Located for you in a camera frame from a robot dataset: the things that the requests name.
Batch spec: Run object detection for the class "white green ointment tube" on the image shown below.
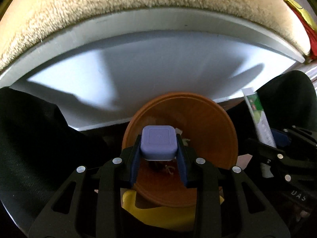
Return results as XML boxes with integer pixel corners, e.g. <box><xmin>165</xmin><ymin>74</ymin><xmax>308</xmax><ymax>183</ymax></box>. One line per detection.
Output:
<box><xmin>242</xmin><ymin>88</ymin><xmax>276</xmax><ymax>148</ymax></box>

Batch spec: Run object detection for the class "purple square cap box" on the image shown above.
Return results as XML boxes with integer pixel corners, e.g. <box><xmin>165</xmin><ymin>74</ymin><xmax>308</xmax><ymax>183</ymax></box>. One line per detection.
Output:
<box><xmin>140</xmin><ymin>125</ymin><xmax>178</xmax><ymax>161</ymax></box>

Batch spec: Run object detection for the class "red blanket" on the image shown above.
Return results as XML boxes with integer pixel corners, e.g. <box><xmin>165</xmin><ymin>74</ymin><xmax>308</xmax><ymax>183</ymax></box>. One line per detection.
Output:
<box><xmin>288</xmin><ymin>3</ymin><xmax>317</xmax><ymax>61</ymax></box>

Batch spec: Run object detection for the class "yellow cartoon pillow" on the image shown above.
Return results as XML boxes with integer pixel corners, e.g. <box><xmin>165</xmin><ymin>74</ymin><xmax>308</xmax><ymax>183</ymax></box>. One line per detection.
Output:
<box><xmin>284</xmin><ymin>0</ymin><xmax>316</xmax><ymax>31</ymax></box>

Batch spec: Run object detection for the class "floral orange plush blanket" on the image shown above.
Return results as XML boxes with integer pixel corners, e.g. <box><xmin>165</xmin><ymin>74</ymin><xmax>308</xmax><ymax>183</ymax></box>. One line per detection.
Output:
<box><xmin>1</xmin><ymin>0</ymin><xmax>312</xmax><ymax>70</ymax></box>

